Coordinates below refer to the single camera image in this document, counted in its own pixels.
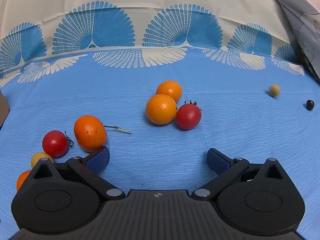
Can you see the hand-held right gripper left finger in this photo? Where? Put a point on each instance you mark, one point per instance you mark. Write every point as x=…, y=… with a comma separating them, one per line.
x=98, y=160

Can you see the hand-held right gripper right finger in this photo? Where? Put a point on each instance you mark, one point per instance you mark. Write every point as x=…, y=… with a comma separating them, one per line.
x=217, y=161

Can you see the orange mandarin with leaf stem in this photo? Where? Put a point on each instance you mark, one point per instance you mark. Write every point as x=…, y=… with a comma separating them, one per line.
x=90, y=132

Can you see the small oval orange kumquat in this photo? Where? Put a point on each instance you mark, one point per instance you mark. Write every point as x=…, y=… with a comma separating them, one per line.
x=170, y=90

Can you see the brown cardboard box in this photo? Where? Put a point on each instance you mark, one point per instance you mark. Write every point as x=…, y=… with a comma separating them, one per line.
x=3, y=110

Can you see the blue fan-print bedsheet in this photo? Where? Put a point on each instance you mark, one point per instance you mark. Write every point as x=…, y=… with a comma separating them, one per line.
x=237, y=135

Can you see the red cherry tomato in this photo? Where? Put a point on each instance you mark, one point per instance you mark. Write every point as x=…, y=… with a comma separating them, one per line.
x=55, y=143
x=188, y=117

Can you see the small yellow fruit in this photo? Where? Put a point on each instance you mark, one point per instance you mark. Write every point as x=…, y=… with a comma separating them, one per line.
x=38, y=158

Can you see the round orange kumquat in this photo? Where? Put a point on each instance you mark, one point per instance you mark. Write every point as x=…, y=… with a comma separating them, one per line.
x=161, y=109

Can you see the small yellow-green fruit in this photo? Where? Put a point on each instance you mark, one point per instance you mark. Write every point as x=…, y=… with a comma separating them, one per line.
x=274, y=90

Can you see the dark purple grape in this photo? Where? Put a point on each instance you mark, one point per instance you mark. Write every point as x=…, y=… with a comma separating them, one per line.
x=310, y=104

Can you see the grey cloth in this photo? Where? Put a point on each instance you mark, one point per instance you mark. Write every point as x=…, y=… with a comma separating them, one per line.
x=300, y=17

